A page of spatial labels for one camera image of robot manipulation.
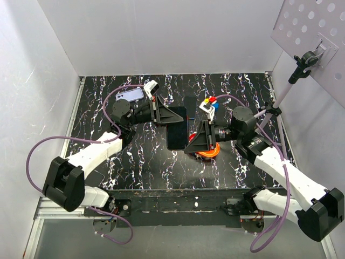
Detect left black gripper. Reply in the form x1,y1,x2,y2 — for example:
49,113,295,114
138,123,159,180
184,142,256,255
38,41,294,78
126,96,184,128

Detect lilac phone case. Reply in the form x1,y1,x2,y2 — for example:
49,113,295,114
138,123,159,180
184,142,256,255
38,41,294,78
115,87,144,102

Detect blue cube toy block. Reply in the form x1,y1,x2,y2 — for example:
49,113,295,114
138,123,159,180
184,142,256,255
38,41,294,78
212,103,219,112

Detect perforated lilac panel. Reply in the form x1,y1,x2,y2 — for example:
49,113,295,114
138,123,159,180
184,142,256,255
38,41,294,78
271,0,344,105

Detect red orange oval tray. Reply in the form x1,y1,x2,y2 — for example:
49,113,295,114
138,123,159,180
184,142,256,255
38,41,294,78
189,142,220,161

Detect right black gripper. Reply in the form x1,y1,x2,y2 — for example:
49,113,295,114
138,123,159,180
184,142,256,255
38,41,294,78
183,119,242,153

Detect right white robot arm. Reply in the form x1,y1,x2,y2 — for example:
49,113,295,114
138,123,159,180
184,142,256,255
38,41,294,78
184,103,344,242

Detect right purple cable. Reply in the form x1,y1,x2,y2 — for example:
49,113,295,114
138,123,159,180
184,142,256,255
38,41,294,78
215,94,291,253

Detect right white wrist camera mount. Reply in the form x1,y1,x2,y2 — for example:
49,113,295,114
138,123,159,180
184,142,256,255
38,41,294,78
199,97,217,121

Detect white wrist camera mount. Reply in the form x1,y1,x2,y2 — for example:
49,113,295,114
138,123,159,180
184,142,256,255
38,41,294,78
143,80,159,100
199,97,217,121

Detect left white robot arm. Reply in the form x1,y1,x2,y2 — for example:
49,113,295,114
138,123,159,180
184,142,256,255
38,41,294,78
43,97,184,216

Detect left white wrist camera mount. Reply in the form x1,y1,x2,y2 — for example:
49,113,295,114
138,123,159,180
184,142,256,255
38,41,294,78
143,80,159,100

